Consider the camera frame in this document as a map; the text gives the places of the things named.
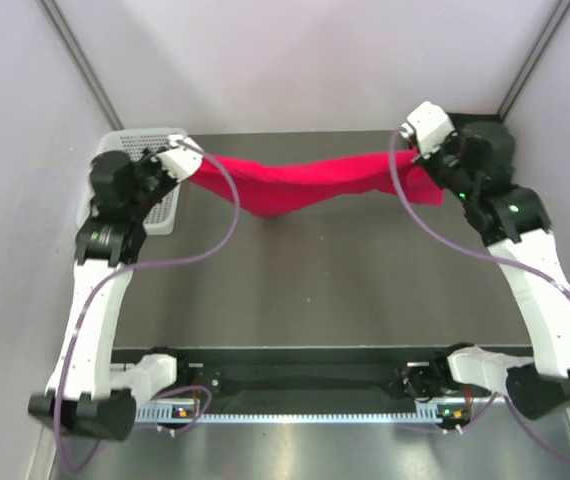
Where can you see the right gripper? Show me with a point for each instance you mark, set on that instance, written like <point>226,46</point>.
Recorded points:
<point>451,142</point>

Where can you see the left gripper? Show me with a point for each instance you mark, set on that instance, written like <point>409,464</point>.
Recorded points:
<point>148,161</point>

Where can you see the pink t shirt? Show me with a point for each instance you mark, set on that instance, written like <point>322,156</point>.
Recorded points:
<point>269,191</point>

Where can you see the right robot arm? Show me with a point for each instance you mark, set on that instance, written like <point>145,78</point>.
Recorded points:
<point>516,230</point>

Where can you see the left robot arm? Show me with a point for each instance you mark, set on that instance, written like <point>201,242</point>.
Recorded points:
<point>82,398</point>

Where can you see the black folded t shirt top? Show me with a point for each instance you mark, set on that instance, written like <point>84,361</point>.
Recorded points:
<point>460,120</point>

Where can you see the white plastic basket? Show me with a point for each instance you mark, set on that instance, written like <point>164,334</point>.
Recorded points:
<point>113,190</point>

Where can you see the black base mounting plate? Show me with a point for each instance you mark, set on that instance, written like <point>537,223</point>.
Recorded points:
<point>326,360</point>

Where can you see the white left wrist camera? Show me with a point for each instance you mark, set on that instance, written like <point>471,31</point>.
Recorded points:
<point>181,157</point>

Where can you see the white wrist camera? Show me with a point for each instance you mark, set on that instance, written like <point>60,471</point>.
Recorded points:
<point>181,157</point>
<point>427,127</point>

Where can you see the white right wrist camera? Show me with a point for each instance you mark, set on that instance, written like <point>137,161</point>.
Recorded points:
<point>427,127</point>

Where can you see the aluminium corner post left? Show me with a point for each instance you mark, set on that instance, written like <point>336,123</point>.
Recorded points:
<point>81,62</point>

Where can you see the aluminium corner post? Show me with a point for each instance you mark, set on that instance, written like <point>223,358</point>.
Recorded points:
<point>81,62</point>
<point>535,54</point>

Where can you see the aluminium corner post right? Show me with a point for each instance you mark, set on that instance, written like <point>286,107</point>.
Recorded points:
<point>535,54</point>

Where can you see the aluminium frame rail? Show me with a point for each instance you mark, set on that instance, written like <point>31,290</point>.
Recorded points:
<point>530,393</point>

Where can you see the slotted grey cable duct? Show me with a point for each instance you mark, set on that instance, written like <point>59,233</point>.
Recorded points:
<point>174,413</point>

